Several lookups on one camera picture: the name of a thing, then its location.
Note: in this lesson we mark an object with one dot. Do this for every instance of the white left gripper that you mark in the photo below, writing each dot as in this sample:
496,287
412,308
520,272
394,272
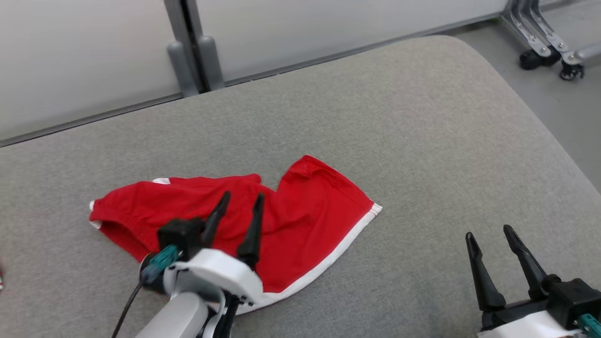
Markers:
220,274

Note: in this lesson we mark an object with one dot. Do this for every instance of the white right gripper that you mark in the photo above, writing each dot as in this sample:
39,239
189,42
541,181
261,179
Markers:
521,326

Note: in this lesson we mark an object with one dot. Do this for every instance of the red shorts white trim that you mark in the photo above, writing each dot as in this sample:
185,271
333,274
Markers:
310,220

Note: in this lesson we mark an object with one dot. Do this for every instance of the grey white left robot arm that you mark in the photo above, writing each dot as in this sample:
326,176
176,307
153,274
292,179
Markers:
178,319

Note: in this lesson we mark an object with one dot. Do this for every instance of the black caster wheel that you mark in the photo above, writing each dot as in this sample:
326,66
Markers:
571,72
535,59

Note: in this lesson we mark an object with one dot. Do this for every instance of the grey metal stand base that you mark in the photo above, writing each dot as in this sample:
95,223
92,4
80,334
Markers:
535,28

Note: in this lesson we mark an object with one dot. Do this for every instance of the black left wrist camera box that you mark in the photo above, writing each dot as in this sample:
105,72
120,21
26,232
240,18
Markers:
181,237

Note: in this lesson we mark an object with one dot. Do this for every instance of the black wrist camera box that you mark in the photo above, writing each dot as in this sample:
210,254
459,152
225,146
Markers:
181,237
573,298

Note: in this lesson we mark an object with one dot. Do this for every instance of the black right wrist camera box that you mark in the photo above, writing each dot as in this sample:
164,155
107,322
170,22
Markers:
573,298

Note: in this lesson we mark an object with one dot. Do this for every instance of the teal left camera connector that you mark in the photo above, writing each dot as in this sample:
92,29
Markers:
159,263

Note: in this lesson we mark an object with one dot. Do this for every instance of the teal camera connector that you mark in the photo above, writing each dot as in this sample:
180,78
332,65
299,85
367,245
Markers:
590,325
159,263

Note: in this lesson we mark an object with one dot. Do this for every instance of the teal right camera connector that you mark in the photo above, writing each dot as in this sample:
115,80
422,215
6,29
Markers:
590,325

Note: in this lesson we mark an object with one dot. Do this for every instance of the grey cylindrical post bumper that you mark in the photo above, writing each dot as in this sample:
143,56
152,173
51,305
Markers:
181,70
211,63

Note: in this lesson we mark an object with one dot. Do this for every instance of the grey metal partition post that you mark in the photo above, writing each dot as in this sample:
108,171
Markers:
181,28

